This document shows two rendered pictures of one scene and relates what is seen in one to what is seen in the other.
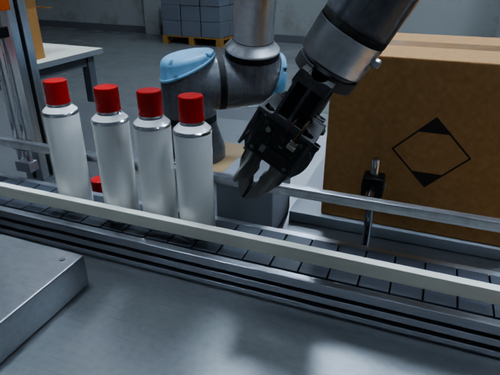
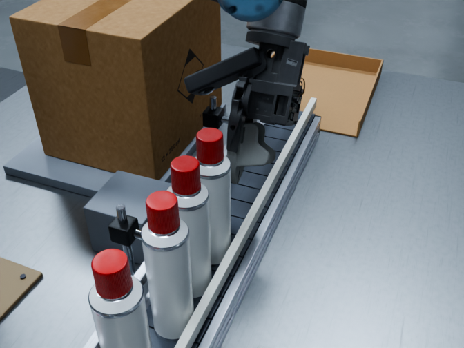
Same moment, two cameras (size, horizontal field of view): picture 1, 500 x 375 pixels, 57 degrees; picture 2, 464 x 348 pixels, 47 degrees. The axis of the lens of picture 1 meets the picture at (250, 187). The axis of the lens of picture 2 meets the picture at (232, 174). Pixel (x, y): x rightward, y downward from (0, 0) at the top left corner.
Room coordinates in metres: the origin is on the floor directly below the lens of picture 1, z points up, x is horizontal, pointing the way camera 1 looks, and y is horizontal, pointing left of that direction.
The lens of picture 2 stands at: (0.56, 0.62, 1.44)
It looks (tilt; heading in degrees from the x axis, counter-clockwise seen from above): 38 degrees down; 270
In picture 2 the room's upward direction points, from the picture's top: straight up
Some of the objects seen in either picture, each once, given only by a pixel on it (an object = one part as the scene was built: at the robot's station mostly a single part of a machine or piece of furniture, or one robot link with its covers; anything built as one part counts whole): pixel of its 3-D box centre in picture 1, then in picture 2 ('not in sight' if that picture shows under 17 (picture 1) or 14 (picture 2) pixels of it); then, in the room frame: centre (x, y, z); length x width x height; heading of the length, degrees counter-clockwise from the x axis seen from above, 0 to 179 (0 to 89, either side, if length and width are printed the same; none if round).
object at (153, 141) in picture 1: (155, 161); (189, 230); (0.61, 0.13, 0.98); 0.05 x 0.05 x 0.20
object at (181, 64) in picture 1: (191, 82); not in sight; (0.99, 0.13, 1.00); 0.13 x 0.12 x 0.14; 104
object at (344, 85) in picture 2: not in sight; (315, 85); (0.37, -0.49, 0.85); 0.30 x 0.26 x 0.04; 69
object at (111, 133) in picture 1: (114, 155); (168, 268); (0.63, 0.20, 0.98); 0.05 x 0.05 x 0.20
